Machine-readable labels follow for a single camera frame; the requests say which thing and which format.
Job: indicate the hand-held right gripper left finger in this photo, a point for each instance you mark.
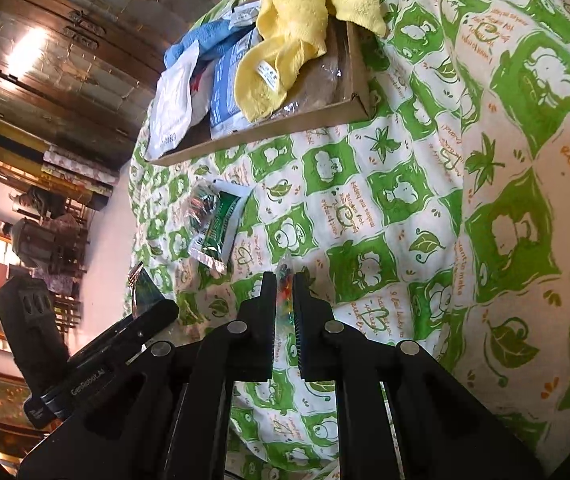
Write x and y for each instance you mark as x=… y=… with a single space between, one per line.
x=268 y=320

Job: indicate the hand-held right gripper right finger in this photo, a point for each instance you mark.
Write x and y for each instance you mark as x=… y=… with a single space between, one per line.
x=301 y=320

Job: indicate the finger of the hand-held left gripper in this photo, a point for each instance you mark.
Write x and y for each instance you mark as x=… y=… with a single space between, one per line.
x=135 y=327

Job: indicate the dark green packet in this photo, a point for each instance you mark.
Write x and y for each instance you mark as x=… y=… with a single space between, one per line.
x=145 y=292

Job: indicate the colourful beads packet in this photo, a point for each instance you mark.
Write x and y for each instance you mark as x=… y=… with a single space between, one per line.
x=285 y=285

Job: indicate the cardboard box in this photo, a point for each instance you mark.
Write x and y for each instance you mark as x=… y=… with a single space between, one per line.
x=315 y=121

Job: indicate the blue and white packet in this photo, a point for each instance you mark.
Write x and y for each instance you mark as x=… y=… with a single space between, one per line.
x=225 y=95

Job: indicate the white printed packet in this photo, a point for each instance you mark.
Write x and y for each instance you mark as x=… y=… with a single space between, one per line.
x=172 y=100

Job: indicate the yellow towel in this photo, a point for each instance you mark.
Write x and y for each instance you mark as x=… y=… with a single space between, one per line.
x=285 y=35

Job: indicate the blue cloth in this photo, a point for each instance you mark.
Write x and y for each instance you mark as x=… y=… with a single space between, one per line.
x=200 y=40

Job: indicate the cluttered wooden shelf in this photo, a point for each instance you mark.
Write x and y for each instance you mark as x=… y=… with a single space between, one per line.
x=45 y=260

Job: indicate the green and white sachet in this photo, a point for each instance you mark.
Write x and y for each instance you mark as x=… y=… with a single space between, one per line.
x=222 y=230

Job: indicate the clear crinkly wrapper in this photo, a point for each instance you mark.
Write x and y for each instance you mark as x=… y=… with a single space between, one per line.
x=200 y=205

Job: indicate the patterned long box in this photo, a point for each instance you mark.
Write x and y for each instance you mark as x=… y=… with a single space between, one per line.
x=80 y=165

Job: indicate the green and white printed blanket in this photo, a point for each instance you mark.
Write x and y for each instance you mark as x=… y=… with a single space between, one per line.
x=415 y=160

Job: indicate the clear plastic bag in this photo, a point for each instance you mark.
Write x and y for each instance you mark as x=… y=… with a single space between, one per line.
x=315 y=80

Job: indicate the wooden wardrobe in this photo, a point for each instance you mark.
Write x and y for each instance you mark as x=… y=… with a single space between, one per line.
x=40 y=60

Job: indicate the small white sachet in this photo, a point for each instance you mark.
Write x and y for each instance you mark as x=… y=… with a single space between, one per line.
x=246 y=14

